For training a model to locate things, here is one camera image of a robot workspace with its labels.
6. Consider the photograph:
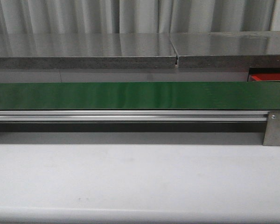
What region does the green conveyor belt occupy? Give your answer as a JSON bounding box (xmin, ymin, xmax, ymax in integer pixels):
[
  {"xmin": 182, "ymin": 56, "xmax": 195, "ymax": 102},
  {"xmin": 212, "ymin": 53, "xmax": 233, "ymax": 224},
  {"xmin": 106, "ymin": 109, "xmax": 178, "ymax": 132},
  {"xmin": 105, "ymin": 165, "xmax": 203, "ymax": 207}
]
[{"xmin": 0, "ymin": 82, "xmax": 280, "ymax": 111}]

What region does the left grey stone counter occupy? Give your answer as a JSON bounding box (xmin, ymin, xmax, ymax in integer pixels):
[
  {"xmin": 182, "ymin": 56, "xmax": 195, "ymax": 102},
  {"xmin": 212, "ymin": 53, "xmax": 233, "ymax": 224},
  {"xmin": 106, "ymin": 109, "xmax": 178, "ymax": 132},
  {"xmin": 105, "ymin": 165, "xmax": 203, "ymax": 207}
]
[{"xmin": 0, "ymin": 34, "xmax": 177, "ymax": 70}]

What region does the grey stone counter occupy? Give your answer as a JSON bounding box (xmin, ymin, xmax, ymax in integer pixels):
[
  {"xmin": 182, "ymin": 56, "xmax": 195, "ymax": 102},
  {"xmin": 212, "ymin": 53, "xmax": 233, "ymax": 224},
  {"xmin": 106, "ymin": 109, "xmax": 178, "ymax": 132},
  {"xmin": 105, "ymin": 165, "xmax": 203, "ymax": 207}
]
[
  {"xmin": 170, "ymin": 31, "xmax": 280, "ymax": 69},
  {"xmin": 0, "ymin": 34, "xmax": 177, "ymax": 70}
]

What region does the right grey stone counter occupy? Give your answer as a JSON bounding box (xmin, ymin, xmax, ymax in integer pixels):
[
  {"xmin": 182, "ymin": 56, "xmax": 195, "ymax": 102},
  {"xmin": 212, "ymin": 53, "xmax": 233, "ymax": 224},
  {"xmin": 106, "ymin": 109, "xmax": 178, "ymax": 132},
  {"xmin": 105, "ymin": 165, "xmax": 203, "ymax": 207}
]
[{"xmin": 170, "ymin": 31, "xmax": 280, "ymax": 69}]

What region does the red plastic bin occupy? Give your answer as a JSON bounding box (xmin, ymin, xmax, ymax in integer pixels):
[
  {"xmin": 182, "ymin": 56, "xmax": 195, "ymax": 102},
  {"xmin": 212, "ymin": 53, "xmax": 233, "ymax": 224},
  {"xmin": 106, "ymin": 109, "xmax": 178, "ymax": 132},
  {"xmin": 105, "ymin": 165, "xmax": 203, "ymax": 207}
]
[{"xmin": 248, "ymin": 73, "xmax": 280, "ymax": 82}]

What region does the grey pleated curtain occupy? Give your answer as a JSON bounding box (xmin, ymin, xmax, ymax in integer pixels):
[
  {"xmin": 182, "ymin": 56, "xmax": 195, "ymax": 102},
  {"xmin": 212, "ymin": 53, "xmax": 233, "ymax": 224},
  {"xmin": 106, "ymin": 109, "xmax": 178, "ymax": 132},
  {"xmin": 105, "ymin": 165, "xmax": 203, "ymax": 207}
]
[{"xmin": 0, "ymin": 0, "xmax": 275, "ymax": 34}]

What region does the steel conveyor support bracket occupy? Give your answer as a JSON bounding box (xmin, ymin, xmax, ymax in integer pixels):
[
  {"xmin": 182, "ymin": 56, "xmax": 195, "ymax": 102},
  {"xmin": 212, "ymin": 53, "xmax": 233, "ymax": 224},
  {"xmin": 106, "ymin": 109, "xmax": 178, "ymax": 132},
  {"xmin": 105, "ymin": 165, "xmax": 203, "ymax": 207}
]
[{"xmin": 263, "ymin": 111, "xmax": 280, "ymax": 146}]

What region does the aluminium conveyor side rail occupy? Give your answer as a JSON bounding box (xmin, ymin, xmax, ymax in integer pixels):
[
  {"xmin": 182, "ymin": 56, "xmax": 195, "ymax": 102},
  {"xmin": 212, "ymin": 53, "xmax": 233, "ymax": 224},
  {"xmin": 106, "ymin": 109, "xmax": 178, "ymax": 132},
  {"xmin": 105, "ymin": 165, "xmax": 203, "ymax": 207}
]
[{"xmin": 0, "ymin": 110, "xmax": 268, "ymax": 122}]

